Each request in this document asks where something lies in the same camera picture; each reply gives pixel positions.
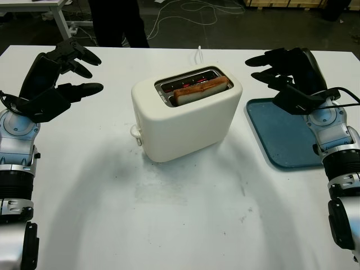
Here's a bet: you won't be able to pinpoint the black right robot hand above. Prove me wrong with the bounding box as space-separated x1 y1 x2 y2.
245 47 329 98

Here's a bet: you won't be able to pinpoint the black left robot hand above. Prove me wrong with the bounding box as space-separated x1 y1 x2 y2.
19 38 104 102

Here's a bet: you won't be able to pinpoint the toast slice with brown crust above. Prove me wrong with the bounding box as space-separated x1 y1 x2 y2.
173 78 230 107

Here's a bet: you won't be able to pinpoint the person's legs in black trousers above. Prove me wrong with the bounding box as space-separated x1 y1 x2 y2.
91 0 151 48

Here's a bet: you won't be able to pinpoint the white two-slot toaster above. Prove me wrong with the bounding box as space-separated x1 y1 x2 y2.
129 65 244 163

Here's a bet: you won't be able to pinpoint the black bulky object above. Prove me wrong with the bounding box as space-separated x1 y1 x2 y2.
314 0 343 22

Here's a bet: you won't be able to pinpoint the white desk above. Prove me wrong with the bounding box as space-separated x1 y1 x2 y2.
0 0 74 42

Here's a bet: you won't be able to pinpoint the blue plastic tray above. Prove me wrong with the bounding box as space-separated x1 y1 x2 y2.
246 97 325 172

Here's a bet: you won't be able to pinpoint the wooden crates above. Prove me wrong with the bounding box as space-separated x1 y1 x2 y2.
243 0 330 8

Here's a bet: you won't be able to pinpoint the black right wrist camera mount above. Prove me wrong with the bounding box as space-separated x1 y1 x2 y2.
274 86 340 115

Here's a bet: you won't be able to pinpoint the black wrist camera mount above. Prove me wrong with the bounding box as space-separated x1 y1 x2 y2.
274 86 340 115
15 85 71 123

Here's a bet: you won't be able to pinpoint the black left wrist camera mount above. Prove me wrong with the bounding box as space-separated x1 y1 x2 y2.
15 85 71 123

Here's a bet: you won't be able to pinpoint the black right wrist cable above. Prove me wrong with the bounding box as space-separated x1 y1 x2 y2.
319 87 360 109

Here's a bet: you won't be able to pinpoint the white toaster power cord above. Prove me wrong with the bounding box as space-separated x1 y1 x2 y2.
193 45 204 64

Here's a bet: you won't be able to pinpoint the white floor cable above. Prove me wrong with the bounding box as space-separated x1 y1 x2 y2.
146 0 246 40

